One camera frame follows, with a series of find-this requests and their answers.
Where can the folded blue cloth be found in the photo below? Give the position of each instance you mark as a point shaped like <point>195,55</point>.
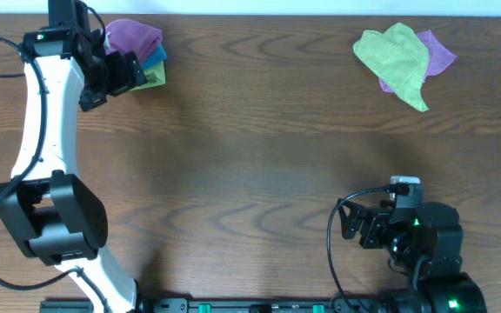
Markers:
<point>157,56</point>

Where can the purple microfiber cloth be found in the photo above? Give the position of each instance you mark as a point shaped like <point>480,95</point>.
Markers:
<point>127,35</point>

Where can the crumpled green cloth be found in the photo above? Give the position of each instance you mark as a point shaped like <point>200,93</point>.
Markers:
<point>366,51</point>

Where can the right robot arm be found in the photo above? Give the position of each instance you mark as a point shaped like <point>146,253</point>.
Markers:
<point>424,242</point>

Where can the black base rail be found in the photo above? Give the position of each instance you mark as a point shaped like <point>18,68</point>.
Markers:
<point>334,305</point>

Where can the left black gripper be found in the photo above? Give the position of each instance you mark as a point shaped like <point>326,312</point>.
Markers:
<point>117,73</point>

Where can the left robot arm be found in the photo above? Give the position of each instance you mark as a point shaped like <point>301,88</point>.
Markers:
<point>49,212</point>

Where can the folded green cloth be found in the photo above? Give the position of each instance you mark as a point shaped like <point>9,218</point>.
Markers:
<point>155,76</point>

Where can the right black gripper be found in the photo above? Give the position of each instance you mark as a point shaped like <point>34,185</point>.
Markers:
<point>377,218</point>

